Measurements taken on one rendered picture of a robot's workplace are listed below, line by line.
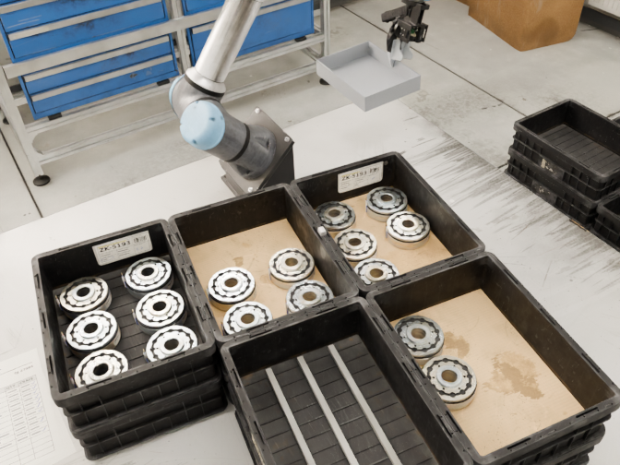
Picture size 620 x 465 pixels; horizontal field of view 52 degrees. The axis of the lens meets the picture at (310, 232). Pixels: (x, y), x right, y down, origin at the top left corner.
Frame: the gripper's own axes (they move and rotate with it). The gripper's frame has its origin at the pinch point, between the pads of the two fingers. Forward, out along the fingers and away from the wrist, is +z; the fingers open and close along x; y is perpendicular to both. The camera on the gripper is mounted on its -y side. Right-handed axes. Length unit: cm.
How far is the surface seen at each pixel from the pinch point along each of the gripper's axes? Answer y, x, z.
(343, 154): 5.0, -17.3, 26.9
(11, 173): -161, -78, 114
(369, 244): 54, -51, 19
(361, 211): 41, -42, 20
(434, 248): 62, -37, 19
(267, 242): 36, -66, 26
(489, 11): -124, 209, 31
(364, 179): 36, -39, 14
